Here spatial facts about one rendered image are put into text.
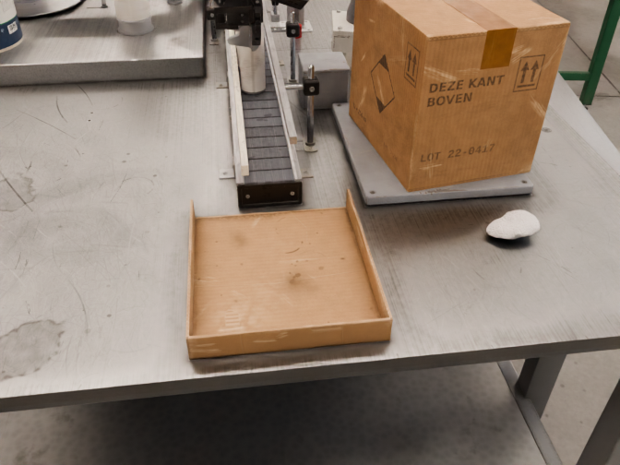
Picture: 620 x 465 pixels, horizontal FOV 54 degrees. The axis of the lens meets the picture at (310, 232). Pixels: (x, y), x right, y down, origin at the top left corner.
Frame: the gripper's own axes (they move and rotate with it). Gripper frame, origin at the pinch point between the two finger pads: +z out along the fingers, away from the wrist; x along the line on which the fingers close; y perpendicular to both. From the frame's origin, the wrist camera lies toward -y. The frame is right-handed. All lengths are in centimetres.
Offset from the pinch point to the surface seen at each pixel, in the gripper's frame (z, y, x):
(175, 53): 25.9, 17.6, -19.4
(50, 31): 35, 50, -35
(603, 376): 83, -98, 59
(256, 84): 11.8, 0.2, 0.4
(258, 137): 4.9, 1.0, 17.0
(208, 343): -17, 11, 59
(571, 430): 75, -79, 72
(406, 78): -14.3, -22.2, 19.5
